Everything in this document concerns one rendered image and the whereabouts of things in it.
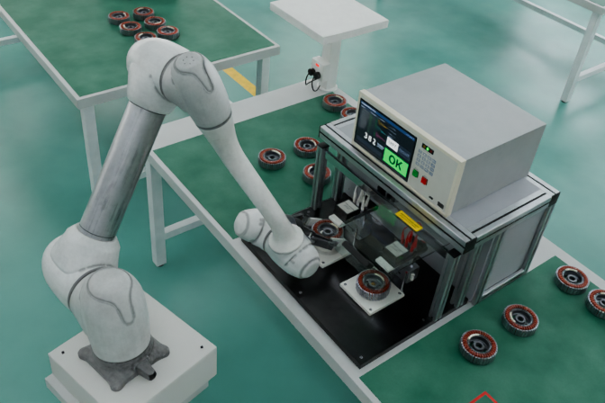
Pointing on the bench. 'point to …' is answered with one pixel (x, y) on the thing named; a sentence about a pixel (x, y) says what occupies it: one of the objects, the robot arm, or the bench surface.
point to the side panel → (511, 255)
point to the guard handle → (357, 255)
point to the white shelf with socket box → (328, 27)
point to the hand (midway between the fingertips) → (327, 232)
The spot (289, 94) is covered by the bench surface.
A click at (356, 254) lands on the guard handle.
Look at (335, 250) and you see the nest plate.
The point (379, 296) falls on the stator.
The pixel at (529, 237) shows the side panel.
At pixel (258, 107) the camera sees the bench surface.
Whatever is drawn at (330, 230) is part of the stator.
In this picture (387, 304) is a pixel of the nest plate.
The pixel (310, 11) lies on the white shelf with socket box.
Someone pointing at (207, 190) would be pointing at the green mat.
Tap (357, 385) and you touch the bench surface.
